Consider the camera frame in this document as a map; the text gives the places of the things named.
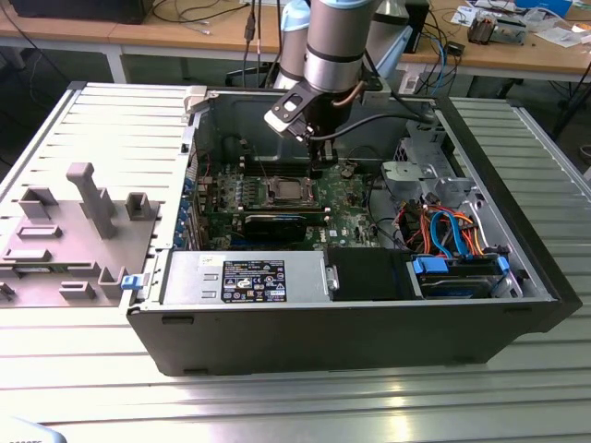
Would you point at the silver power supply unit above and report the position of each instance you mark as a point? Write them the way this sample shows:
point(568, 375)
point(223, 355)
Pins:
point(194, 277)

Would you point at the grey parts rack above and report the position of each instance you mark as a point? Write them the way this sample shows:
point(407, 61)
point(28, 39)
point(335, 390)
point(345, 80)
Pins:
point(69, 240)

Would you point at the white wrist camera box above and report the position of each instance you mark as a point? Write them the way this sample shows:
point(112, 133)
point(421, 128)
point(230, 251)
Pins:
point(277, 117)

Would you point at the silver metal component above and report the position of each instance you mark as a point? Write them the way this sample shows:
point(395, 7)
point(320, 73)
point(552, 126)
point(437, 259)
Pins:
point(510, 32)

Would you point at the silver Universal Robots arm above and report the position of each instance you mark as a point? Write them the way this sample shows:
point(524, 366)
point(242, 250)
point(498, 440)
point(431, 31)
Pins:
point(332, 46)

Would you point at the white printed leaflet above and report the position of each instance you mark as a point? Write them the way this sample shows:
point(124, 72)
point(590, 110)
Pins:
point(466, 16)

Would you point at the round coin cell battery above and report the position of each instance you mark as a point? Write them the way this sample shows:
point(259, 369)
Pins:
point(347, 171)

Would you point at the blue cardboard box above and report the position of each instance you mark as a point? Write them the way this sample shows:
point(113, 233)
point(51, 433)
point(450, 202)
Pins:
point(545, 5)

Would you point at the wooden desk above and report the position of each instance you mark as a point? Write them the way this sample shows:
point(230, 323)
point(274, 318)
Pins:
point(508, 57)
point(184, 34)

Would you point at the silver topped CPU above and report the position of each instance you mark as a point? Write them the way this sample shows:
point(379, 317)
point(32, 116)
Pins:
point(291, 190)

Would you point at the small black adapter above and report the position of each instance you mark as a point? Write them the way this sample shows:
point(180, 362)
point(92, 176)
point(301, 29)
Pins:
point(454, 48)

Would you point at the hard disk in blue carrier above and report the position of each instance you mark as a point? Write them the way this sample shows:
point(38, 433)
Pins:
point(429, 266)

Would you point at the green motherboard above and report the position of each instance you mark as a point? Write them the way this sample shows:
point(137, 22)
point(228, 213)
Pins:
point(344, 203)

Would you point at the copper finned CPU cooler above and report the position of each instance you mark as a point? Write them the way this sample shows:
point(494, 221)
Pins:
point(482, 30)

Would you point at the black computer box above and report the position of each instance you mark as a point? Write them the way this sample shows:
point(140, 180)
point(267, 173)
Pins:
point(78, 11)

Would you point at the CPU socket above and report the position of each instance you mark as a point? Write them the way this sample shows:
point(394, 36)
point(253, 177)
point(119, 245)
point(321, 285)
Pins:
point(270, 196)

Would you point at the silver metal drive cage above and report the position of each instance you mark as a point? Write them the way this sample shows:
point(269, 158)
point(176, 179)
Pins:
point(406, 175)

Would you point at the black PC case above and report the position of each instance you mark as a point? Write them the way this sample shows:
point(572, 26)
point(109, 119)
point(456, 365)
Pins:
point(323, 337)

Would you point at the pale blue teach pendant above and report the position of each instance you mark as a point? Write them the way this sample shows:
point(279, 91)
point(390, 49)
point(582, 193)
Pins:
point(392, 51)

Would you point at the black plastic bay shroud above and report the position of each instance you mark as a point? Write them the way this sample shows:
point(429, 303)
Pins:
point(365, 277)

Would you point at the blue case latch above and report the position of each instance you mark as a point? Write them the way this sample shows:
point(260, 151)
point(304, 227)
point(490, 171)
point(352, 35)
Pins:
point(129, 283)

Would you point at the black upright box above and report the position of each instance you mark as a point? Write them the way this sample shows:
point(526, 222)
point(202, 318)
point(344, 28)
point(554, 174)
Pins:
point(418, 23)

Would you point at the white plastic device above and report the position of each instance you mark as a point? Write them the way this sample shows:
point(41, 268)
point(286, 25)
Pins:
point(23, 434)

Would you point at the black graphics card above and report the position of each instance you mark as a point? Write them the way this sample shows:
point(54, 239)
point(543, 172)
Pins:
point(274, 226)

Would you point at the white paper sheet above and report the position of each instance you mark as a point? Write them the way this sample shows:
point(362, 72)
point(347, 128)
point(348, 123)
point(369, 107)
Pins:
point(556, 36)

